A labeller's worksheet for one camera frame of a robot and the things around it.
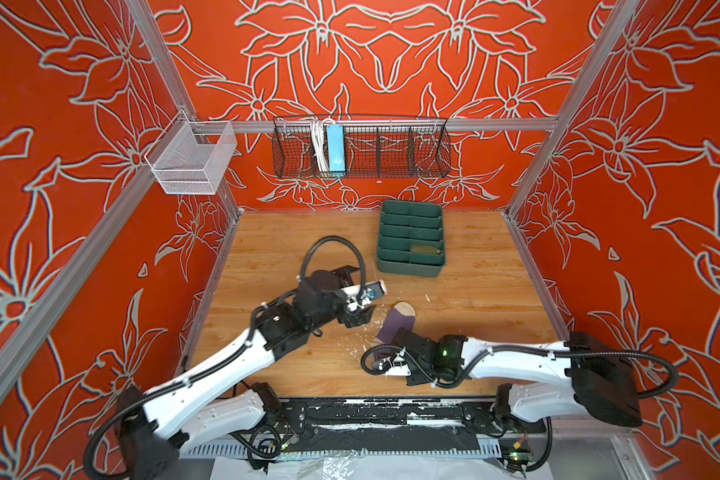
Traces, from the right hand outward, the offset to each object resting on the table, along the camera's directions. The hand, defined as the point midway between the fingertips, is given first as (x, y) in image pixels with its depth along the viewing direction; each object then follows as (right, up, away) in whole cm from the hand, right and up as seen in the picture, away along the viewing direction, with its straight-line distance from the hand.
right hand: (395, 359), depth 81 cm
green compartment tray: (+9, +33, +22) cm, 41 cm away
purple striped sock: (+3, +10, +9) cm, 14 cm away
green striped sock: (+12, +30, +20) cm, 38 cm away
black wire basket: (-5, +64, +14) cm, 65 cm away
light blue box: (-17, +61, +9) cm, 64 cm away
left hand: (-9, +24, -11) cm, 28 cm away
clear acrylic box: (-64, +60, +12) cm, 88 cm away
